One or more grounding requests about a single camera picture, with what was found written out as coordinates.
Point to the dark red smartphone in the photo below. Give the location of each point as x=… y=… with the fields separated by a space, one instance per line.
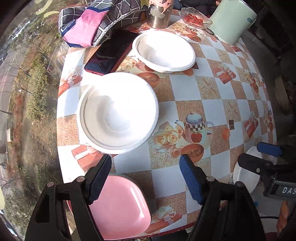
x=111 y=51

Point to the metal cup with peeling paint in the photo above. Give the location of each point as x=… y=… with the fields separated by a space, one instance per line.
x=159 y=16

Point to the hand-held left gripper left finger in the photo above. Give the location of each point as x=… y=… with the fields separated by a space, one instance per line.
x=99 y=180

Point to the pink square plate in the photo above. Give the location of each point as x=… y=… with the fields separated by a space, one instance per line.
x=120 y=208

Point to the checkered scarf with pink patch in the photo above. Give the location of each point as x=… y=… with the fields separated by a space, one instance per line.
x=92 y=23

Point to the printed checkered tablecloth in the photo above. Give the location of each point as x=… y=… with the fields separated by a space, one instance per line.
x=208 y=111

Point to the person's right forearm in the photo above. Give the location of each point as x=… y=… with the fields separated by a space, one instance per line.
x=284 y=215

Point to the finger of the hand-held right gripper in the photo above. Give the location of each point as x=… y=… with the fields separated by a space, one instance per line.
x=269 y=149
x=254 y=164

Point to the glass bowl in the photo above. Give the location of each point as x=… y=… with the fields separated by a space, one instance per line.
x=207 y=22

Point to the red cherry tomatoes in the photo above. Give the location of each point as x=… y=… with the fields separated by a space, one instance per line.
x=195 y=18

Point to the white paper bowl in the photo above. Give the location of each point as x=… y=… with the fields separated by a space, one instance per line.
x=118 y=113
x=164 y=51
x=245 y=173

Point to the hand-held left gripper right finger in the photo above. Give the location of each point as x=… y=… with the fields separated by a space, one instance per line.
x=190 y=180

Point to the pale green bucket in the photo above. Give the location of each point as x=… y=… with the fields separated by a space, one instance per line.
x=231 y=23

